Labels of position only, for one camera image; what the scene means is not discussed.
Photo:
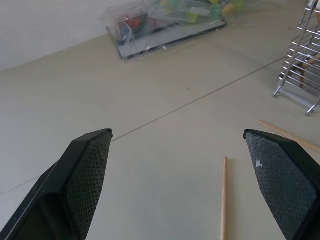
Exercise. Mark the clear plastic bag of items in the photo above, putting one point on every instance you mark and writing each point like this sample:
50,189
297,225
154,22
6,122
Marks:
160,22

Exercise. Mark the black framed flat board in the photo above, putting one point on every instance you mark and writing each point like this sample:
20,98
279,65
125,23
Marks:
172,37

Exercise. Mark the wooden chopstick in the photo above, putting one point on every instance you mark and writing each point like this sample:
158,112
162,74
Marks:
308,67
224,197
292,137

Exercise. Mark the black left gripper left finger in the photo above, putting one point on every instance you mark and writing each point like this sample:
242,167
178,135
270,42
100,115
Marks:
75,180

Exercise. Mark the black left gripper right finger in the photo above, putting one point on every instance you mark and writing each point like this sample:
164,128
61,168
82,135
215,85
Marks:
282,185

